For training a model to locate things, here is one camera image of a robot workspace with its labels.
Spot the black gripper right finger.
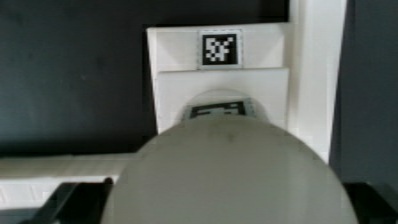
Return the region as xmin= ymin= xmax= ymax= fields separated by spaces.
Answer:
xmin=344 ymin=182 xmax=398 ymax=224

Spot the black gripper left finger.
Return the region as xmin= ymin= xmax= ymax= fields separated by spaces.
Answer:
xmin=18 ymin=177 xmax=114 ymax=224

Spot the white lamp bulb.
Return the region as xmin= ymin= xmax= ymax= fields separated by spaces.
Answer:
xmin=102 ymin=90 xmax=360 ymax=224

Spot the white lamp base with tags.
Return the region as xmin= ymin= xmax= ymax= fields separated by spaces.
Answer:
xmin=148 ymin=23 xmax=290 ymax=131

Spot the white U-shaped fence frame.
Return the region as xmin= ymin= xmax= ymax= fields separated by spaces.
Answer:
xmin=0 ymin=0 xmax=347 ymax=211

